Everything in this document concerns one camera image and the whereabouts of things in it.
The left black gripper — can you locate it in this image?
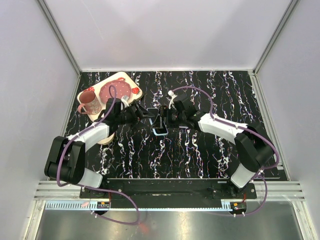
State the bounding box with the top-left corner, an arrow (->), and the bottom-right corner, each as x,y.
115,100 -> 154,132

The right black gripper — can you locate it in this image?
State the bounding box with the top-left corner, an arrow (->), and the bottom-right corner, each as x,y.
152,106 -> 186,129

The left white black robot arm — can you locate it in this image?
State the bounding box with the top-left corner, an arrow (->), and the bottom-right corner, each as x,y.
44,98 -> 155,198

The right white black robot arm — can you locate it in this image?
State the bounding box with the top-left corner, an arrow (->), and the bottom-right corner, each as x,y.
148,100 -> 275,199

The cream strawberry tray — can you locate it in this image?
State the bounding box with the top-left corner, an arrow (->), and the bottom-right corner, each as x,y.
77,71 -> 143,122

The pink dotted plate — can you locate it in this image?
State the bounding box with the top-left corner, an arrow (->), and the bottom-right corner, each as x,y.
99,80 -> 132,104

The beige wooden bowl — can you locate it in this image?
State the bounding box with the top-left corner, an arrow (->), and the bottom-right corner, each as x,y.
98,133 -> 115,146

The pink mug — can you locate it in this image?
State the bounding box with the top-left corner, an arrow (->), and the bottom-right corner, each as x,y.
77,90 -> 102,115

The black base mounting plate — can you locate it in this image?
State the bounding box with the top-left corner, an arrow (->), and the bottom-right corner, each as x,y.
79,177 -> 258,201

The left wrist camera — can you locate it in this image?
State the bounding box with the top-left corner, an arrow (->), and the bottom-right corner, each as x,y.
120,95 -> 130,108

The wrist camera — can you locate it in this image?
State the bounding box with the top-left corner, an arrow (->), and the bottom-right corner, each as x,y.
167,90 -> 177,109
120,95 -> 130,108

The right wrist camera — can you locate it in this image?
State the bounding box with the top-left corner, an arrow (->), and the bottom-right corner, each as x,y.
167,90 -> 177,109

